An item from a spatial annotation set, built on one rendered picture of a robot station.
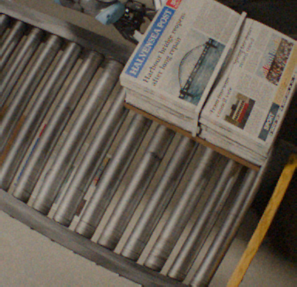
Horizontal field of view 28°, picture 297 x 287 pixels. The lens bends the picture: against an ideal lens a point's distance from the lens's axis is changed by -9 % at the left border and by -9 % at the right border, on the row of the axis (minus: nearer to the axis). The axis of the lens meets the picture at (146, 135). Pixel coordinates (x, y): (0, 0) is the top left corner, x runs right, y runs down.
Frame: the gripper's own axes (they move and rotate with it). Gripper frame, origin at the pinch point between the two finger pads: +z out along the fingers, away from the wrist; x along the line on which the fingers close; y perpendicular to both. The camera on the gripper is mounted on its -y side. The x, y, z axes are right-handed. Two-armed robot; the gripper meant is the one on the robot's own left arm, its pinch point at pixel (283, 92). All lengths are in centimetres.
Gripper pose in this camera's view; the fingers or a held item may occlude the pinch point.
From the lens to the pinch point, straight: 169.0
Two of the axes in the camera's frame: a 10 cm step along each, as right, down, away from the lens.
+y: -0.3, -2.7, -9.6
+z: -8.9, -4.3, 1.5
